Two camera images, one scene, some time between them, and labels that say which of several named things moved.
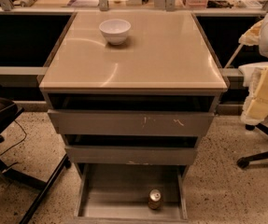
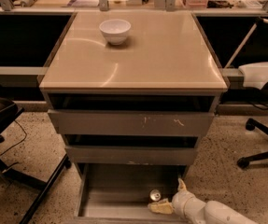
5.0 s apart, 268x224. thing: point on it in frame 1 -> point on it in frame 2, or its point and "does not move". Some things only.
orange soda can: x=154 y=199 does not move
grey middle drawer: x=131 y=149 does not move
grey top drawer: x=133 y=114 does not move
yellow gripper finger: x=252 y=35 -> x=187 y=205
